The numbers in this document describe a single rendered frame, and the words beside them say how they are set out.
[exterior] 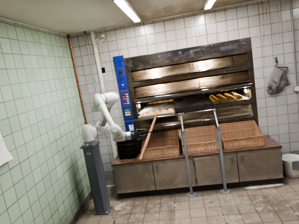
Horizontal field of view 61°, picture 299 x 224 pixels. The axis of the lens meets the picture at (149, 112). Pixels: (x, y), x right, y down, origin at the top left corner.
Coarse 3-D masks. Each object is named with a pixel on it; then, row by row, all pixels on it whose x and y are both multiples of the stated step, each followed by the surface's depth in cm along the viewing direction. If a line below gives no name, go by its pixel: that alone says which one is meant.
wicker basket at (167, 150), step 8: (152, 136) 418; (160, 136) 415; (168, 136) 413; (176, 136) 412; (152, 144) 416; (168, 144) 413; (176, 144) 411; (152, 152) 376; (160, 152) 395; (168, 152) 373; (176, 152) 372
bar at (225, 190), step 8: (192, 112) 370; (136, 120) 381; (216, 120) 357; (184, 136) 355; (184, 144) 357; (224, 168) 358; (224, 176) 360; (224, 184) 362; (192, 192) 369; (224, 192) 361
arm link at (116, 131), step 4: (100, 104) 299; (104, 104) 300; (100, 108) 298; (104, 108) 297; (104, 112) 295; (108, 112) 295; (108, 116) 284; (108, 120) 278; (112, 120) 276; (112, 124) 271; (116, 124) 270; (112, 128) 262; (116, 128) 262; (120, 128) 266; (112, 132) 262; (116, 132) 262; (120, 132) 265; (116, 136) 266; (120, 136) 269
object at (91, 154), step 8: (96, 144) 344; (88, 152) 341; (96, 152) 343; (88, 160) 344; (96, 160) 344; (88, 168) 346; (96, 168) 344; (96, 176) 346; (104, 176) 360; (96, 184) 349; (104, 184) 356; (96, 192) 351; (104, 192) 353; (96, 200) 354; (104, 200) 353; (96, 208) 356; (104, 208) 354
